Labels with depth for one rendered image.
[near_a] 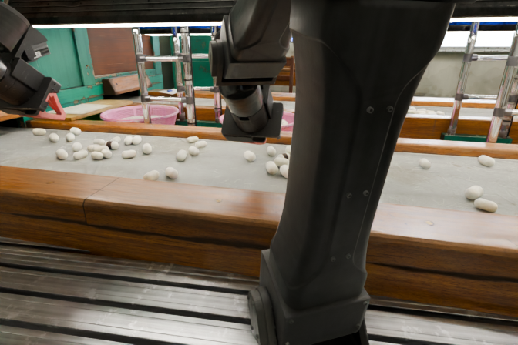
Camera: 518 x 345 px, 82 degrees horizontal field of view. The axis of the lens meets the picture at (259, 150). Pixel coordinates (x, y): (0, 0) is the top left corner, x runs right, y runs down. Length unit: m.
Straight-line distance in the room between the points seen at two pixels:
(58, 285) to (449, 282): 0.53
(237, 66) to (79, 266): 0.40
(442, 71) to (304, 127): 6.03
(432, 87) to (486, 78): 0.83
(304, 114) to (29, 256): 0.55
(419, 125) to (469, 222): 0.70
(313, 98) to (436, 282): 0.36
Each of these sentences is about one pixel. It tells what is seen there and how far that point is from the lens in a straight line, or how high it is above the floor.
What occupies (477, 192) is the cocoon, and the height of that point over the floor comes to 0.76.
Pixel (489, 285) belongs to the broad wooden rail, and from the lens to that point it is 0.50.
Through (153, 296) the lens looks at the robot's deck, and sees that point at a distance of 0.47.
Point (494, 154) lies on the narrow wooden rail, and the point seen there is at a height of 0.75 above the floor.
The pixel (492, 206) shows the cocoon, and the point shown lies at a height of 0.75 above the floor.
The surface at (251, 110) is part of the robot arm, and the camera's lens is 0.44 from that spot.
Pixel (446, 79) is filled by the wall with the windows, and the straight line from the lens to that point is 6.23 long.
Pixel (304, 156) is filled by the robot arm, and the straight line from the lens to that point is 0.18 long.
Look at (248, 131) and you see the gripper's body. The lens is 0.50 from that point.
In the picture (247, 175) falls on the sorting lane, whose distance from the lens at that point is 0.62.
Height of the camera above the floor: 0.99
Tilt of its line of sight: 19 degrees down
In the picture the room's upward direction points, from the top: straight up
